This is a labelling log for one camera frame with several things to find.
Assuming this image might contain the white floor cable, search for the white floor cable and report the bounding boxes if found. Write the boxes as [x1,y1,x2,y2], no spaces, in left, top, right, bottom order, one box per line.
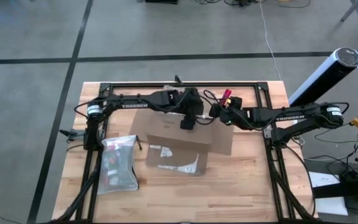
[259,0,283,82]

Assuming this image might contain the black metal beam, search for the black metal beam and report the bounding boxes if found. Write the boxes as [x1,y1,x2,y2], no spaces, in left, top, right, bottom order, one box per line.
[311,176,358,200]

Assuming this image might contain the black clamp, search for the black clamp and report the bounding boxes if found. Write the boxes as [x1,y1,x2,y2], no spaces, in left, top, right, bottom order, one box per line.
[58,128,88,141]

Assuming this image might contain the black floor device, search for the black floor device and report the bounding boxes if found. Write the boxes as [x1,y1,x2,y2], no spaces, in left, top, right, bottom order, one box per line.
[144,0,180,5]

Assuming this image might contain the thin black cable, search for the thin black cable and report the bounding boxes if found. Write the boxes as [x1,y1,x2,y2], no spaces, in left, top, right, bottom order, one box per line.
[286,143,317,217]

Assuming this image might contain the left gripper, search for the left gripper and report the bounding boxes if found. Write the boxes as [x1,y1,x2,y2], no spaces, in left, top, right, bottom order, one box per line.
[178,87,205,131]

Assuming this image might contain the grey mesh zipper pouch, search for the grey mesh zipper pouch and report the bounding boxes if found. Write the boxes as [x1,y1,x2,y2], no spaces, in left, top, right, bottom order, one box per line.
[97,134,142,196]

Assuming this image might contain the grey desk leg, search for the grey desk leg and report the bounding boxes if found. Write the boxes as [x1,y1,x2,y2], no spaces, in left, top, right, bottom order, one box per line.
[339,0,358,23]

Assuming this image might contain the black aluminium rig frame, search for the black aluminium rig frame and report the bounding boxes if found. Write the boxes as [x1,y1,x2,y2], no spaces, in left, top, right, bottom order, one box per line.
[75,81,295,224]

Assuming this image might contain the red utility knife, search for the red utility knife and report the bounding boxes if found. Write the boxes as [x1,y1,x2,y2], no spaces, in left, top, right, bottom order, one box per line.
[218,89,232,106]

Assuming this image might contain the black and white cylinder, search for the black and white cylinder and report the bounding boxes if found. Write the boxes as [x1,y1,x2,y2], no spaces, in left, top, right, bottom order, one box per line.
[288,47,358,106]

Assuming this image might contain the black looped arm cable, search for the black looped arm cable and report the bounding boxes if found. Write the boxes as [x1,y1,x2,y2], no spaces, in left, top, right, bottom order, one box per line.
[196,89,222,126]

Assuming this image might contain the white box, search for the white box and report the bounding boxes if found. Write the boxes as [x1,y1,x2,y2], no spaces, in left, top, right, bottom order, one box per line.
[308,171,349,217]

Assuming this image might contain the black cable tangle with adapter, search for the black cable tangle with adapter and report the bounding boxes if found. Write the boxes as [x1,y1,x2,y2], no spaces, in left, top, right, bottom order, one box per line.
[303,114,358,187]

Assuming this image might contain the black cable bundle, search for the black cable bundle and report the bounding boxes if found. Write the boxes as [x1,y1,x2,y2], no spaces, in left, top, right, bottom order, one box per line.
[270,167,319,224]
[53,149,102,224]

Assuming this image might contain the taped brown cardboard box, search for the taped brown cardboard box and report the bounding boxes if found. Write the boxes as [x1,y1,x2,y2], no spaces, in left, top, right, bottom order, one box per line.
[129,108,235,177]

